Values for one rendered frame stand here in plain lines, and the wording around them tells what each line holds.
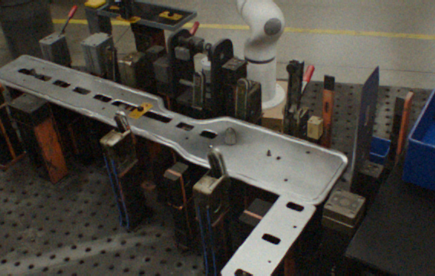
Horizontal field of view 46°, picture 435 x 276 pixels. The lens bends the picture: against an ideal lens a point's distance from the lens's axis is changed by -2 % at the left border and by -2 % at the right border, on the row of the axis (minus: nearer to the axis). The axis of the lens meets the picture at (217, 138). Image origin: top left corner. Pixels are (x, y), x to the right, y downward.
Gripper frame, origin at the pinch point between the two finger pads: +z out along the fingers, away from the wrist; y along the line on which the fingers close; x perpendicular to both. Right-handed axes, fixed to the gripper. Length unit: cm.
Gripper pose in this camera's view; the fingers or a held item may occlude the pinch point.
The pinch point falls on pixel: (126, 11)
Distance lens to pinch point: 173.8
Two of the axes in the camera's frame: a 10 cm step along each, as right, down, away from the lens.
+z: 0.9, 8.0, 6.0
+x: 7.8, 3.2, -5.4
